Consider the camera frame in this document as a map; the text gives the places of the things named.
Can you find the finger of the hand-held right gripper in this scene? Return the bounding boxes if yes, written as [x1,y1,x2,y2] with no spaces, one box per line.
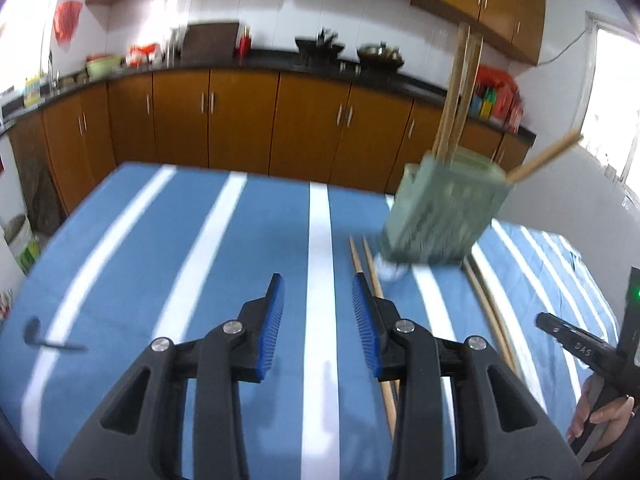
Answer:
[535,311,624,386]

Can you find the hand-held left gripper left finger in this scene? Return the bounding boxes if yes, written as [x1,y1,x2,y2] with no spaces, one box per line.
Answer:
[52,272,286,480]

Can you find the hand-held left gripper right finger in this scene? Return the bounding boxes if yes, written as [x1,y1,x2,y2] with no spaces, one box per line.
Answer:
[351,275,583,480]

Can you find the green perforated utensil holder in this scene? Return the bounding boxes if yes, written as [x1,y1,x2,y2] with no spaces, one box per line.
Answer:
[382,152,513,267]

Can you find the wooden chopstick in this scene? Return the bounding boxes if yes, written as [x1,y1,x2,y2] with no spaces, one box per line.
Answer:
[432,22,471,156]
[451,35,485,162]
[442,27,477,159]
[505,132,585,183]

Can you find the person's right hand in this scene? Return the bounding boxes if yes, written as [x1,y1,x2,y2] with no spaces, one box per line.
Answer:
[567,394,637,442]

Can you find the blue white striped tablecloth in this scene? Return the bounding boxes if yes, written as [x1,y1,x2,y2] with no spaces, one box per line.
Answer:
[0,162,626,480]

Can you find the wooden base cabinets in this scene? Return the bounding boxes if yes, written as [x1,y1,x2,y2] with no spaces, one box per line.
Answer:
[7,70,536,221]

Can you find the dark red sauce bottle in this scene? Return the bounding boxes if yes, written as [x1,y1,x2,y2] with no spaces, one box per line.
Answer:
[507,92,524,133]

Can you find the large red sauce bottle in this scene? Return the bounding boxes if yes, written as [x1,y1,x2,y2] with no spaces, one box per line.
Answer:
[492,85,513,126]

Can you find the gas stove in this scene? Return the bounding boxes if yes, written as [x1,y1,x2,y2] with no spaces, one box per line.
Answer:
[295,55,403,77]

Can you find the dark leaning slab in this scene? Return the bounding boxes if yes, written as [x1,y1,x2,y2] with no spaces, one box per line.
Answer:
[22,155,66,231]

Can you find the black kitchen countertop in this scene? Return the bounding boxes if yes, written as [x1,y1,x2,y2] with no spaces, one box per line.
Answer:
[0,50,537,143]

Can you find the wok with lid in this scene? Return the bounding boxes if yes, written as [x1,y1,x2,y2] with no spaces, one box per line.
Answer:
[357,42,405,68]

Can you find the red bag over bottles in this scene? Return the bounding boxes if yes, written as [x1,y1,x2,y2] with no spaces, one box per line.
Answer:
[477,66,516,92]

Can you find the dark wooden cutting board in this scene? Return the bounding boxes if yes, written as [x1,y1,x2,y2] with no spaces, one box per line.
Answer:
[181,22,240,63]

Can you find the red white plastic bag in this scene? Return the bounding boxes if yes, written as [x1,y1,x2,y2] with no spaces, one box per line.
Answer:
[127,44,163,66]

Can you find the green basin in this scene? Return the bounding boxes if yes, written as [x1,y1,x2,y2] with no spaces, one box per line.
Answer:
[86,54,123,78]

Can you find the window beside sink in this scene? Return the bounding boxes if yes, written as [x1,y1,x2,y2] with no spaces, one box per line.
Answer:
[0,7,48,93]

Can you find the window with white frame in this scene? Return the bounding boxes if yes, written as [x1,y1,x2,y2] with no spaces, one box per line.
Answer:
[575,12,640,186]

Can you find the black wok with handle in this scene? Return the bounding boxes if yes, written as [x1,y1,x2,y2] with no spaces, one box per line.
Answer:
[295,27,346,58]

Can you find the white wall cable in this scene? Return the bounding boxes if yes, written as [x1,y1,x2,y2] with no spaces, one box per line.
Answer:
[537,29,588,66]

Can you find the wooden wall cabinets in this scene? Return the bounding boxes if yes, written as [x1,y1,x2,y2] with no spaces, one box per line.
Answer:
[86,0,546,66]

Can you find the red plastic bag on wall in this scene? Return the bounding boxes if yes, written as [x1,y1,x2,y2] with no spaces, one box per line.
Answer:
[54,0,83,43]

